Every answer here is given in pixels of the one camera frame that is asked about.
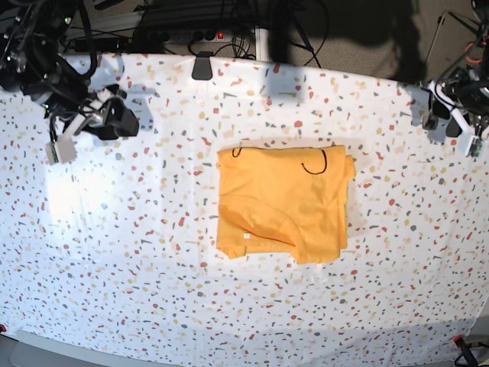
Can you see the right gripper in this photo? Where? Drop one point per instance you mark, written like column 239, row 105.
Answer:
column 105, row 117

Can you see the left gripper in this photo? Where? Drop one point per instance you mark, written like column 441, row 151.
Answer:
column 471, row 128

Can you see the yellow orange T-shirt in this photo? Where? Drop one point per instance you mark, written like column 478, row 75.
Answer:
column 290, row 200

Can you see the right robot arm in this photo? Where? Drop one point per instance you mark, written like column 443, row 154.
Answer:
column 31, row 64

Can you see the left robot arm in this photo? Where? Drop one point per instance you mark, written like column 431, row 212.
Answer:
column 459, row 94

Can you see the white power strip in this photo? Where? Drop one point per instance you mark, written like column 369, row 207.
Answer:
column 185, row 36

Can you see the black table clamp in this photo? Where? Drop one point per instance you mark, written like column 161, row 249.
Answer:
column 202, row 69

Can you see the white terrazzo pattern tablecloth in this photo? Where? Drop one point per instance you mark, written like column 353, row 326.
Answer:
column 115, row 252

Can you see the red black clamp right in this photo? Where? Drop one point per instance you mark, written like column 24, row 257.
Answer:
column 466, row 357

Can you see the white aluminium frame post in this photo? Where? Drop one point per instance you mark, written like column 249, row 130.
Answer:
column 261, row 36

